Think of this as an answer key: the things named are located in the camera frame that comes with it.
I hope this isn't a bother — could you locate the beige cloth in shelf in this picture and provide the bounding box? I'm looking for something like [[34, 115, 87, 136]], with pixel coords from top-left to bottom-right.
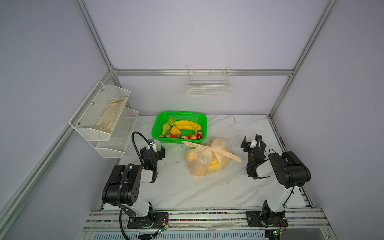
[[94, 97, 128, 134]]

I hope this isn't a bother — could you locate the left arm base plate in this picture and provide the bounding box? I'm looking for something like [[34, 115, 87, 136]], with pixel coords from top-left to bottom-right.
[[127, 212, 169, 229]]

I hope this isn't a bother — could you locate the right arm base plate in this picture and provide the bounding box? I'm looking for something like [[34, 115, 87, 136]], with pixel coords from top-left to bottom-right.
[[246, 211, 288, 228]]

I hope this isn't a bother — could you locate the green fake pear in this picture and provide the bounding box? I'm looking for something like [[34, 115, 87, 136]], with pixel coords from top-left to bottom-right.
[[162, 123, 172, 136], [167, 118, 177, 127]]

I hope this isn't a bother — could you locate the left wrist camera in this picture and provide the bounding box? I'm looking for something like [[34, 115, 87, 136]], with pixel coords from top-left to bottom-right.
[[149, 139, 157, 152]]

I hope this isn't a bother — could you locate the orange fake fruit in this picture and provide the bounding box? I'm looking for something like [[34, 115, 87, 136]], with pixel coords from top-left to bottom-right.
[[170, 126, 182, 136]]

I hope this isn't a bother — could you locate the white mesh shelf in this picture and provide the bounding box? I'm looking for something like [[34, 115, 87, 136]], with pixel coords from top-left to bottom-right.
[[69, 82, 130, 142], [96, 108, 139, 159]]

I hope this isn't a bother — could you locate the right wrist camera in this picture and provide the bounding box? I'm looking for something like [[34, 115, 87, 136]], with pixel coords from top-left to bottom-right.
[[250, 134, 262, 148]]

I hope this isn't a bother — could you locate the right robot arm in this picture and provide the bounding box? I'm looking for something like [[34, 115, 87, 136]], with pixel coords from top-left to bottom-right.
[[241, 135, 312, 228]]

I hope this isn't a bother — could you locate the aluminium mounting rail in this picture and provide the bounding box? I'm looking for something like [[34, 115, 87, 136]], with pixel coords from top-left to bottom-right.
[[83, 208, 331, 232]]

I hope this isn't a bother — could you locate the red fake apple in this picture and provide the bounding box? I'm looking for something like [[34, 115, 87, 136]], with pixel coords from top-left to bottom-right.
[[196, 132, 203, 140]]

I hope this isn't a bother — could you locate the lower white mesh shelf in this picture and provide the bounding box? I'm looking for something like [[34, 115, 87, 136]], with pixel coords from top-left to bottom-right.
[[96, 108, 139, 159]]

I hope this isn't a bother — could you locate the green plastic basket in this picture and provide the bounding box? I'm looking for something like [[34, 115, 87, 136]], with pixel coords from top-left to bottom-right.
[[152, 111, 208, 144]]

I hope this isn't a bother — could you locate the upper white mesh shelf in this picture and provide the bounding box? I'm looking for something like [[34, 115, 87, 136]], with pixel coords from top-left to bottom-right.
[[69, 82, 130, 142]]

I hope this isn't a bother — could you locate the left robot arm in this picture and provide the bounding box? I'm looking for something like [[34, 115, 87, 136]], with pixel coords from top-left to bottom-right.
[[102, 131, 166, 240]]

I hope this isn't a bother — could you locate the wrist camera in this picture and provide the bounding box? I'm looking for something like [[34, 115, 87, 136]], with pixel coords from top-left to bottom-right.
[[149, 139, 157, 152], [250, 134, 262, 148]]

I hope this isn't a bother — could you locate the white wire wall basket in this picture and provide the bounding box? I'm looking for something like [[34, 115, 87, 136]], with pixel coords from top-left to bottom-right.
[[187, 65, 232, 97]]

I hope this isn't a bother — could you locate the red fake strawberry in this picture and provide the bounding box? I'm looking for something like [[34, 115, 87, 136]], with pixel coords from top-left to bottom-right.
[[166, 134, 178, 139]]

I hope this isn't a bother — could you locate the banana print plastic bag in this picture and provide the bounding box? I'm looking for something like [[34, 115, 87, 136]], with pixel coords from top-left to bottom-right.
[[183, 138, 242, 177]]

